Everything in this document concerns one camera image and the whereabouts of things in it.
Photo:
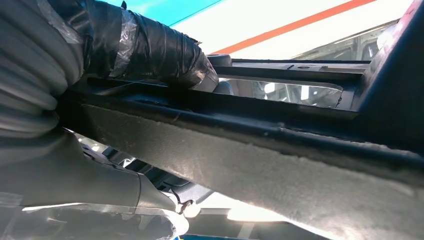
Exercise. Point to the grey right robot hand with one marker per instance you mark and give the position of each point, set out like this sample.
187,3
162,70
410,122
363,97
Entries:
82,188

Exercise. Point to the white car red stripe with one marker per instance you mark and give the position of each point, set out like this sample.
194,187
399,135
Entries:
265,16

